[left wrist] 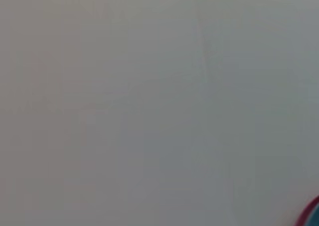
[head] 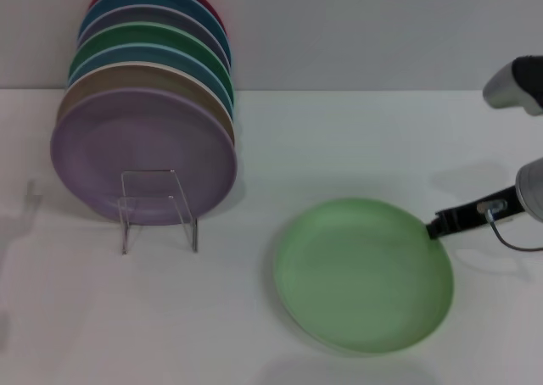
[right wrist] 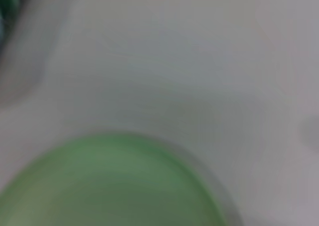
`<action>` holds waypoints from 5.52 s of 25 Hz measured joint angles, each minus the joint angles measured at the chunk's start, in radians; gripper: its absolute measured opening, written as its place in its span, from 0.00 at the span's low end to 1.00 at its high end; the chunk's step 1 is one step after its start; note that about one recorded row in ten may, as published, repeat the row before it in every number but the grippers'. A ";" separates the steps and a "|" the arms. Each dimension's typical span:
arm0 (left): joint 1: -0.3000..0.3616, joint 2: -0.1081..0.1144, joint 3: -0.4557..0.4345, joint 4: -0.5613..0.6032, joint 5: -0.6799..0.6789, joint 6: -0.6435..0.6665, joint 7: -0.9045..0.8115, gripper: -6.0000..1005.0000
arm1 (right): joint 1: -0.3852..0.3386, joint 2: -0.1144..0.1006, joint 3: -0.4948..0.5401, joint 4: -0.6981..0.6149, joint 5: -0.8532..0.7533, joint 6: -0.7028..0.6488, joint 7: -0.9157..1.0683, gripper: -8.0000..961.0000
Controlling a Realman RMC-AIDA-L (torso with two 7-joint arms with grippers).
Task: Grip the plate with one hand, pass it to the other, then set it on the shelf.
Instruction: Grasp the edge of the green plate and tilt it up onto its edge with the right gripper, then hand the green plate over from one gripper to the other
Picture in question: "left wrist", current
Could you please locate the red plate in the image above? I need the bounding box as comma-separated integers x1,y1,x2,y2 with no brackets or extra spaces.
295,195,319,226

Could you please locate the teal blue plate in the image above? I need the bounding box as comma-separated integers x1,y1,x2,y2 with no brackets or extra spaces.
307,204,319,226

